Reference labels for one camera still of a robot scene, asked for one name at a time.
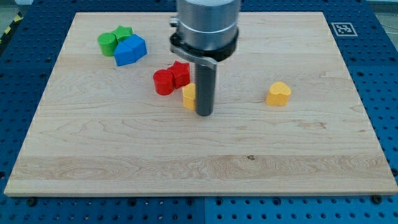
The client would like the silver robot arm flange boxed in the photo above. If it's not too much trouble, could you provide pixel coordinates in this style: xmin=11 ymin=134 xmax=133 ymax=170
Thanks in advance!
xmin=176 ymin=0 xmax=241 ymax=51

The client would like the yellow hexagon block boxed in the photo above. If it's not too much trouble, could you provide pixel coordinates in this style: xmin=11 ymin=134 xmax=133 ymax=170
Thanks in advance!
xmin=182 ymin=83 xmax=196 ymax=111

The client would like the yellow heart block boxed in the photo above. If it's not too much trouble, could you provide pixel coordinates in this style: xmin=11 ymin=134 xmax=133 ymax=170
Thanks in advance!
xmin=266 ymin=82 xmax=291 ymax=106

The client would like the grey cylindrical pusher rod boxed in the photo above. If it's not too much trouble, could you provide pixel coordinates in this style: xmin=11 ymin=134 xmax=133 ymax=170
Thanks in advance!
xmin=195 ymin=64 xmax=216 ymax=116

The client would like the red star block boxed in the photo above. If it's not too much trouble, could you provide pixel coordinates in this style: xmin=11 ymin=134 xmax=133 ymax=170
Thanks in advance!
xmin=167 ymin=60 xmax=190 ymax=89

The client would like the red cylinder block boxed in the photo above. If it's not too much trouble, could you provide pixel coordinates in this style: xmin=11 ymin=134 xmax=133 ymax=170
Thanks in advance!
xmin=153 ymin=69 xmax=174 ymax=95

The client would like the black clamp with silver lever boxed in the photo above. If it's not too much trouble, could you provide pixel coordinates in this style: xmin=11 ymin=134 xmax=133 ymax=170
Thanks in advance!
xmin=170 ymin=30 xmax=239 ymax=70

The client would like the wooden board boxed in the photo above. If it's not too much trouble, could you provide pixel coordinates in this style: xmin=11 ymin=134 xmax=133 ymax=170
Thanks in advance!
xmin=4 ymin=12 xmax=397 ymax=197

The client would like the blue cube block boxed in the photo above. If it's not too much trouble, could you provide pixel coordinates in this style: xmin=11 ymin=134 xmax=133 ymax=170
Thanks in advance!
xmin=124 ymin=34 xmax=147 ymax=62

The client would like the blue pentagon block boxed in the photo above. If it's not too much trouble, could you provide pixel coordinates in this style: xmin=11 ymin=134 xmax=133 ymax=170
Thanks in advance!
xmin=114 ymin=42 xmax=136 ymax=66

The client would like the green star block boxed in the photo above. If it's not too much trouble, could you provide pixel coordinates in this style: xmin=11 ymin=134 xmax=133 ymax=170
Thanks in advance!
xmin=111 ymin=26 xmax=133 ymax=42

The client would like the green cylinder block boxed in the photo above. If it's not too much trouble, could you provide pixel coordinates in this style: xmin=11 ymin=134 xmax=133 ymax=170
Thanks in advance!
xmin=97 ymin=32 xmax=118 ymax=57

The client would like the fiducial marker tag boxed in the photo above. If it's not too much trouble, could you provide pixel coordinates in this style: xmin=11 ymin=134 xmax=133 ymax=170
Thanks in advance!
xmin=331 ymin=22 xmax=358 ymax=37

